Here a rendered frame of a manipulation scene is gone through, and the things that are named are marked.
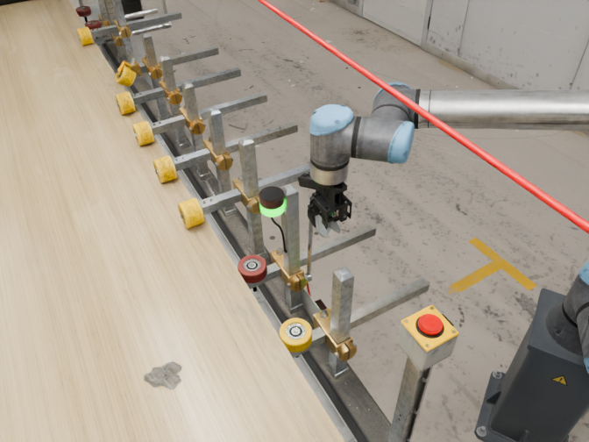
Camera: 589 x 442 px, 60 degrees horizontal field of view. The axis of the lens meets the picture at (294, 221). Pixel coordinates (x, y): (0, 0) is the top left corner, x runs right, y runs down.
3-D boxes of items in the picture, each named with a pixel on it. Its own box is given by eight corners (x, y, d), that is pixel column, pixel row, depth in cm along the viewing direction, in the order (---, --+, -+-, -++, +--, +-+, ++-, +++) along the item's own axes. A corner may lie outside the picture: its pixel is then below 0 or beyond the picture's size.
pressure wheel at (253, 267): (261, 275, 151) (259, 249, 143) (273, 294, 146) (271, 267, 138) (237, 286, 148) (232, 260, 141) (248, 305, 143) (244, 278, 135)
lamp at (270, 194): (280, 245, 139) (277, 182, 124) (290, 257, 135) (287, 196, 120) (261, 252, 137) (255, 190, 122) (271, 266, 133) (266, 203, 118)
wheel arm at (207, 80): (237, 73, 218) (237, 65, 216) (241, 76, 216) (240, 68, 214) (124, 103, 201) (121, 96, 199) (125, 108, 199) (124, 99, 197)
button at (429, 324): (430, 315, 88) (432, 309, 87) (446, 331, 86) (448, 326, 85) (412, 324, 87) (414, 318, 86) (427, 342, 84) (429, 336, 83)
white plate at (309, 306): (286, 281, 162) (285, 260, 155) (328, 341, 145) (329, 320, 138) (284, 281, 162) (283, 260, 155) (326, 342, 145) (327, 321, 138)
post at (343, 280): (338, 376, 145) (345, 262, 112) (344, 386, 143) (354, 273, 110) (328, 381, 144) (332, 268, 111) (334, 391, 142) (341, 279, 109)
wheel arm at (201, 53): (216, 52, 234) (216, 46, 232) (218, 54, 232) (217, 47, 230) (138, 70, 222) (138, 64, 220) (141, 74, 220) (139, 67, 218)
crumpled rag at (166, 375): (186, 362, 118) (184, 357, 117) (179, 389, 113) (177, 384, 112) (149, 360, 119) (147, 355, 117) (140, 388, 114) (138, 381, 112)
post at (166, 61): (188, 155, 226) (167, 53, 194) (191, 160, 224) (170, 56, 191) (180, 158, 225) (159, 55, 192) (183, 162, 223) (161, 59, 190)
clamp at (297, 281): (285, 257, 153) (285, 245, 150) (308, 288, 144) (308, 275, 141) (268, 264, 151) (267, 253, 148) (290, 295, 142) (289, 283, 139)
